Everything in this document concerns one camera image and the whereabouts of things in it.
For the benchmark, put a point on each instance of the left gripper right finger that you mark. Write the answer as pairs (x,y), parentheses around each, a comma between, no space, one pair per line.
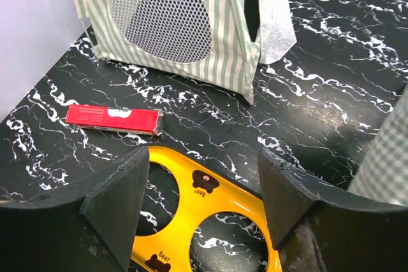
(316,226)

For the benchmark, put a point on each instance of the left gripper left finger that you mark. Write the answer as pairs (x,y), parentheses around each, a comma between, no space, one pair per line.
(87,225)

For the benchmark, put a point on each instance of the green checked cushion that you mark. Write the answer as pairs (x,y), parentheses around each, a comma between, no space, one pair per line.
(382,176)

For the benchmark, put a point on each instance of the yellow pet bowl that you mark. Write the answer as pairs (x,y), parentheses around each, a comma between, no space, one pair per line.
(202,193)

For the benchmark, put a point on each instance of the striped green pet tent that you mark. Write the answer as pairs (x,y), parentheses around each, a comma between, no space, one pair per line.
(206,40)

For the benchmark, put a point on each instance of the red toothpaste box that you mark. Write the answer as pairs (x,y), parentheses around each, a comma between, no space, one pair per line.
(134,121)

